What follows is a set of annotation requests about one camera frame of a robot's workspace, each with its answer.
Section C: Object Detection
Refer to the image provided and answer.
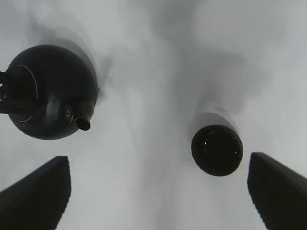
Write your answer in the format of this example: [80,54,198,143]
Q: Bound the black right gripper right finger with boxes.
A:
[247,152,307,230]

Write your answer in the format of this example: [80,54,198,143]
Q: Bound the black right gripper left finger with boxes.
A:
[0,156,71,230]

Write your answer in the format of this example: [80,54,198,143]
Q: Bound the black round teapot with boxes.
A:
[0,45,98,140]

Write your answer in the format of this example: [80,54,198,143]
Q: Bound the small black teacup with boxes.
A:
[191,125,243,177]

